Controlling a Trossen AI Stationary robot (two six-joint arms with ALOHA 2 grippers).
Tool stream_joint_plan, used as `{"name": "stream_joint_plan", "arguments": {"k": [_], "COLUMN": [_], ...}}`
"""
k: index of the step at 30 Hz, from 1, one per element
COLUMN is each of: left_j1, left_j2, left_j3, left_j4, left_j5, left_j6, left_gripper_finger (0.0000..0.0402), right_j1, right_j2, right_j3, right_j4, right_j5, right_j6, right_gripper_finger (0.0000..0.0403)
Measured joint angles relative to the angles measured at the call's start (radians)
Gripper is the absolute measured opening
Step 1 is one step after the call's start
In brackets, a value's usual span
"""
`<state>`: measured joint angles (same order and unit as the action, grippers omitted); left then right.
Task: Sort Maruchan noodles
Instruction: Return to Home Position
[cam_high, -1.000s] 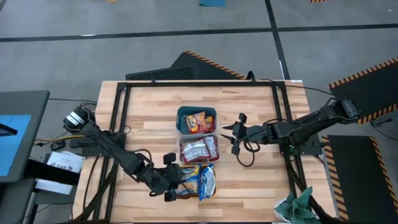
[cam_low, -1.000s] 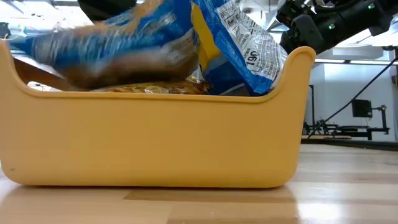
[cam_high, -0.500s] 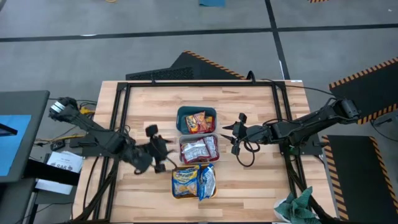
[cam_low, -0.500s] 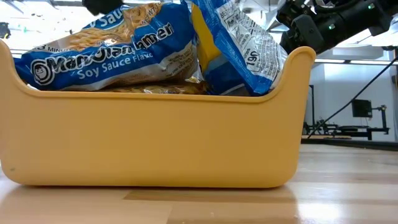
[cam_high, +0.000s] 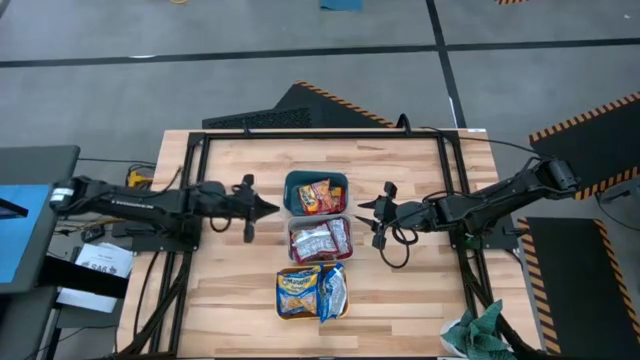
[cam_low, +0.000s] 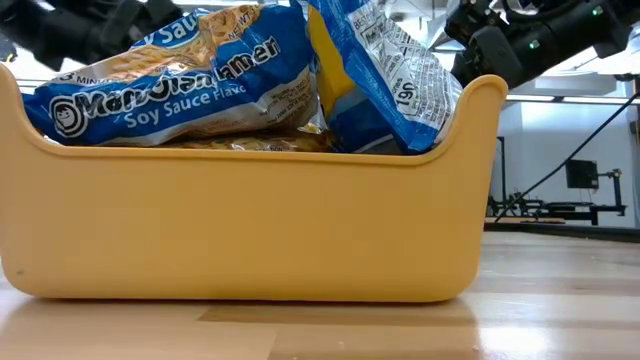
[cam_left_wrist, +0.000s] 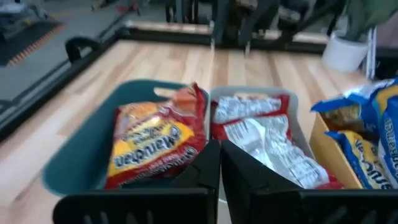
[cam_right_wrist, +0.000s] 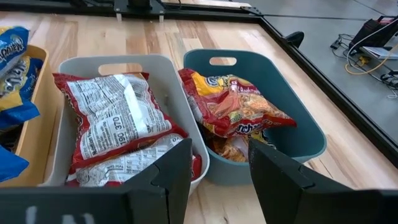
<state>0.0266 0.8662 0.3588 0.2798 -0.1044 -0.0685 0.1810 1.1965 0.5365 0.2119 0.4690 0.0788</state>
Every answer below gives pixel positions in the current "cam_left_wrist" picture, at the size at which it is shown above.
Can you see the black mat with striped edge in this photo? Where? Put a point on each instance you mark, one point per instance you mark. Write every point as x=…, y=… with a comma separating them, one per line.
x=28, y=43

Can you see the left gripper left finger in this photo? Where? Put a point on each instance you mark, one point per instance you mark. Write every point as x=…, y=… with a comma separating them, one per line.
x=192, y=202

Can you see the black aluminium table frame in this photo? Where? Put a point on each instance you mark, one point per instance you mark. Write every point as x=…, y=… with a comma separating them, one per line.
x=46, y=93

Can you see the orange plastic bin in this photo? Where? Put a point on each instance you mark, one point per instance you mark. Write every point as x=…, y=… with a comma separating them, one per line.
x=329, y=155

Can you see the teal plastic bin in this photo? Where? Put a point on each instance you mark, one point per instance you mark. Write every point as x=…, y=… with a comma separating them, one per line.
x=81, y=155

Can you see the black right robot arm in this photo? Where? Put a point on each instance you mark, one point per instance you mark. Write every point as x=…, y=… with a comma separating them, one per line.
x=245, y=18

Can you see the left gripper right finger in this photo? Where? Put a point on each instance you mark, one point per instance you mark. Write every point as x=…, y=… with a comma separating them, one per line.
x=264, y=202

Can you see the crimson Maruchan noodle pack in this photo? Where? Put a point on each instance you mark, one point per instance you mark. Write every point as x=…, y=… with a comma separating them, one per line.
x=245, y=107
x=280, y=155

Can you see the green plant in white pot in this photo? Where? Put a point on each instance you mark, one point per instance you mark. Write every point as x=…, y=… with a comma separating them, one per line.
x=342, y=54

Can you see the red yellow Maruchan noodle pack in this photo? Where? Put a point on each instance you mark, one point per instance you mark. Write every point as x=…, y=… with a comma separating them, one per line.
x=149, y=143

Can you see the blue Maruchan noodle pack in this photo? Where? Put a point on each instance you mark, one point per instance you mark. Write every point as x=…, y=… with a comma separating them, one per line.
x=360, y=158
x=357, y=99
x=390, y=140

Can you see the silver aluminium post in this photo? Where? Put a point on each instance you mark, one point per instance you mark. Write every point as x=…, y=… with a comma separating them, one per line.
x=370, y=53

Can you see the white plastic bin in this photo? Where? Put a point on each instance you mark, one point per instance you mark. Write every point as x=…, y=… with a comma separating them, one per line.
x=300, y=124

